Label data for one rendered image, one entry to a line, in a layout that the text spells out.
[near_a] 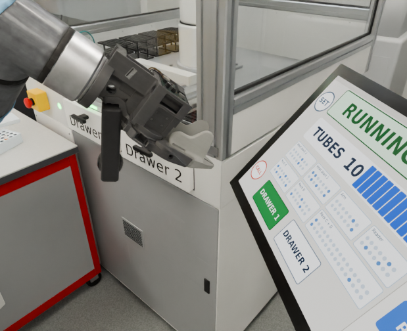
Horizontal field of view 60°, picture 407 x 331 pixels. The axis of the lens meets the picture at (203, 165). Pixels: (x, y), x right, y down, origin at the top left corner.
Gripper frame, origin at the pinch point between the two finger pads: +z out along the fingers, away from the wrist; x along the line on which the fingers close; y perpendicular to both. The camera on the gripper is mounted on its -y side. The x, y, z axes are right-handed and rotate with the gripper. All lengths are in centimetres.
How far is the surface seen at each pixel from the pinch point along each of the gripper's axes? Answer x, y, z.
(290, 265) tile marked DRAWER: -12.4, -1.4, 14.7
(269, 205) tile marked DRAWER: -0.4, 0.3, 14.7
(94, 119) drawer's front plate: 63, -29, -6
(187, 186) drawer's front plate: 31.2, -18.8, 17.7
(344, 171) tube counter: -6.3, 13.1, 14.8
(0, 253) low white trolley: 54, -87, -7
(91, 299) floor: 67, -109, 40
